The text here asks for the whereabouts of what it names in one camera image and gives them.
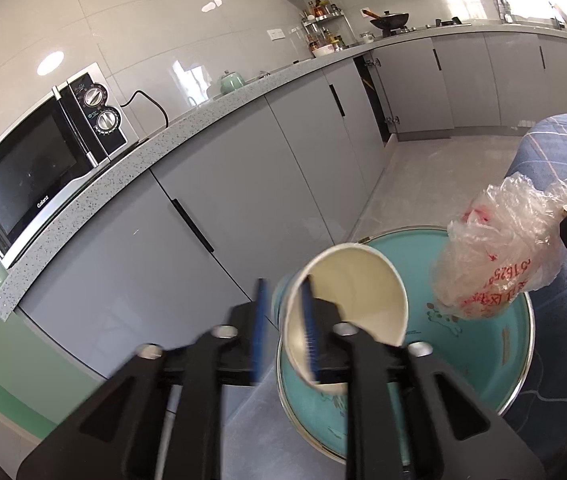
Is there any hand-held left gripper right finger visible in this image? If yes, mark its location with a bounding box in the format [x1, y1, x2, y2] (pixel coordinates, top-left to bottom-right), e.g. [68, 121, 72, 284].
[301, 280, 547, 480]

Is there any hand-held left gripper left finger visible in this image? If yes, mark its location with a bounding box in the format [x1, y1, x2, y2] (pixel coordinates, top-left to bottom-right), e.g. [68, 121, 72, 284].
[16, 278, 274, 480]

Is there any white paper cup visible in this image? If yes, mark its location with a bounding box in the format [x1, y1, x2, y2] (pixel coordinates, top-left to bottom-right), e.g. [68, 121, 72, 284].
[280, 243, 409, 396]

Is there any clear plastic bag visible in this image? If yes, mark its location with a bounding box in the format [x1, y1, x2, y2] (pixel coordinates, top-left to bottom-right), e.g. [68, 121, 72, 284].
[431, 172, 567, 321]

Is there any teal round trash bin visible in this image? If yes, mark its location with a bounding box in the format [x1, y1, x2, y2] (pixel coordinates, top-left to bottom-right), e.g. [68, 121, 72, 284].
[271, 227, 537, 466]

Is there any blue plaid tablecloth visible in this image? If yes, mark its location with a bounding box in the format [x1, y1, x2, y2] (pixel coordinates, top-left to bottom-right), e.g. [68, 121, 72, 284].
[503, 114, 567, 480]

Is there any grey kitchen cabinet run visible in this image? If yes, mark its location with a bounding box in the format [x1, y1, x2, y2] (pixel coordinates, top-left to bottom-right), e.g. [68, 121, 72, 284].
[0, 22, 567, 381]

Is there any green ceramic teapot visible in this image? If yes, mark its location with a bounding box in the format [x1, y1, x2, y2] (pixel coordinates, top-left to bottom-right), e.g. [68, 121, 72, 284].
[220, 70, 245, 95]

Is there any black wok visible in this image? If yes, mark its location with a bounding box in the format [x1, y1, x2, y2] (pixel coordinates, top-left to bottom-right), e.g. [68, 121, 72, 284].
[362, 8, 410, 31]

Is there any black and silver microwave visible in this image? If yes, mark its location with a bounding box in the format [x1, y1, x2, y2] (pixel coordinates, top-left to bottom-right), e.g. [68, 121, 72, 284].
[0, 62, 140, 270]

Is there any metal spice rack with bottles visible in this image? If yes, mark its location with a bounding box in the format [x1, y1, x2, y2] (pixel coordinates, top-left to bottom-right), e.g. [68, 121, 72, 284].
[301, 0, 351, 58]

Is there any black microwave power cable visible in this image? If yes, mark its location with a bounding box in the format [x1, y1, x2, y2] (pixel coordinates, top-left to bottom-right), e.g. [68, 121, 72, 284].
[120, 90, 169, 128]

